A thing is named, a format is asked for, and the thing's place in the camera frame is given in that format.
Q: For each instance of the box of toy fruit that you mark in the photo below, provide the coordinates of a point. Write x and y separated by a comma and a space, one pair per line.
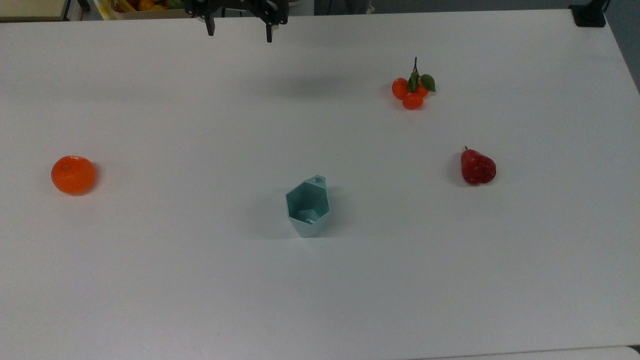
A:
140, 7

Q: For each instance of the large orange fruit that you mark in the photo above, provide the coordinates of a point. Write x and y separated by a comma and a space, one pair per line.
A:
73, 175

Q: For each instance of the wooden furniture piece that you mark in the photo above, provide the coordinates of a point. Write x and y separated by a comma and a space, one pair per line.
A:
32, 9

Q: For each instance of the teal faceted mug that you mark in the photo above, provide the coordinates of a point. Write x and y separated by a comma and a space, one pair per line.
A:
306, 207

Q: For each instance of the tangerine cluster with leaves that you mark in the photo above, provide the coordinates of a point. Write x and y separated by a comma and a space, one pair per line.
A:
412, 100

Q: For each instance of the red pear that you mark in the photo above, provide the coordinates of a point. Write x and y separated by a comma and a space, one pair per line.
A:
477, 169

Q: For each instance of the black clamp mount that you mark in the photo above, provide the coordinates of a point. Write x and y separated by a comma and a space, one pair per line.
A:
589, 15

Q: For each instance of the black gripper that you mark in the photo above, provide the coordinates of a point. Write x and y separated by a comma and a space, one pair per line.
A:
235, 5

